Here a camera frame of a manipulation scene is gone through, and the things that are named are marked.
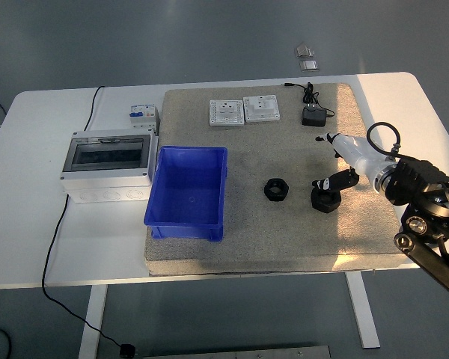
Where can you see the grey-brown mat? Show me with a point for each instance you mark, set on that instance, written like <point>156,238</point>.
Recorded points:
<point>269,235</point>

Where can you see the black hex nut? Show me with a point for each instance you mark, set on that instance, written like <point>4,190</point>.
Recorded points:
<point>323,203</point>
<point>272,194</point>

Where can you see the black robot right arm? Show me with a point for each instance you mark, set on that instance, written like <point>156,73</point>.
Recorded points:
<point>415,177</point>

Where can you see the blue plastic box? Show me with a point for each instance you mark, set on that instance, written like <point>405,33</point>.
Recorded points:
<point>187,187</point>

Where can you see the black plug on floor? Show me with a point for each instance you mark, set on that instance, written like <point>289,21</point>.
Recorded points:
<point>127,350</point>

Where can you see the grey distribution box clear lid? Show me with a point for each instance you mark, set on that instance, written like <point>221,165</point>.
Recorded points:
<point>108,175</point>

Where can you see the open metal floor socket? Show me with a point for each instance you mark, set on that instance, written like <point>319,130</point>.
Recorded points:
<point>303,50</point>

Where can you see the white table leg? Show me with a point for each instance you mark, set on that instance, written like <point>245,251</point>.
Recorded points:
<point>364,314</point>
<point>93,321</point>

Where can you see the black power adapter plug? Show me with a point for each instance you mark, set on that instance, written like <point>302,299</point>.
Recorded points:
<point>313,117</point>

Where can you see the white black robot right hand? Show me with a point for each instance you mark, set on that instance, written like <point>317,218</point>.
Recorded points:
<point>353,151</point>

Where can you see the grey metal plate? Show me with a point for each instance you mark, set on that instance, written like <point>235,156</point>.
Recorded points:
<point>235,352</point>

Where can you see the closed metal floor socket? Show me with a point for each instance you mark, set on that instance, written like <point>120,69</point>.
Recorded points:
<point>309,66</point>

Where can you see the white blue circuit breaker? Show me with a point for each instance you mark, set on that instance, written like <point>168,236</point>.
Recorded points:
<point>142,114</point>

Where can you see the white flat socket panel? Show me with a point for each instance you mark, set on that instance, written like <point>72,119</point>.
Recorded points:
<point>226,113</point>

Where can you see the white socket panel raised block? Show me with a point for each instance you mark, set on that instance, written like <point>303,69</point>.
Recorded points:
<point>262,108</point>

